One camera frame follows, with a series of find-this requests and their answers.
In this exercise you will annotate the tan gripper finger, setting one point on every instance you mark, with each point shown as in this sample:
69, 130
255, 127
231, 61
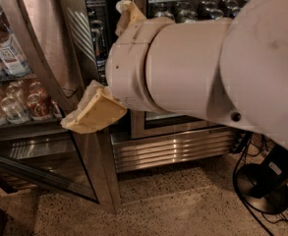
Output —
97, 110
130, 16

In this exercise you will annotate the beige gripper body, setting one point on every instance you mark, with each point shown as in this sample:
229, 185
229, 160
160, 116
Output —
125, 66

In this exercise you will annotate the glass fridge door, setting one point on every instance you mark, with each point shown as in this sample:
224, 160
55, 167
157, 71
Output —
148, 124
42, 153

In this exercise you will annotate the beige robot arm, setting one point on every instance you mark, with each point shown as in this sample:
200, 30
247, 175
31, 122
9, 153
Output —
232, 72

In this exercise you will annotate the stainless fridge bottom grille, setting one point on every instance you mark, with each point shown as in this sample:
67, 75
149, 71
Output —
169, 149

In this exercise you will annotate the orange soda can left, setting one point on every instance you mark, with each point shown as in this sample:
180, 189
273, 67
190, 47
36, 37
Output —
40, 107

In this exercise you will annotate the silver can lower left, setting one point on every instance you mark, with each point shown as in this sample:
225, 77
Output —
15, 112

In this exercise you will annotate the brown tea bottle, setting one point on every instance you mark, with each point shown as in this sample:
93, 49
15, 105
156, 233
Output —
12, 56

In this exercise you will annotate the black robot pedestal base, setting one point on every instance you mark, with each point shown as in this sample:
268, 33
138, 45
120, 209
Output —
264, 186

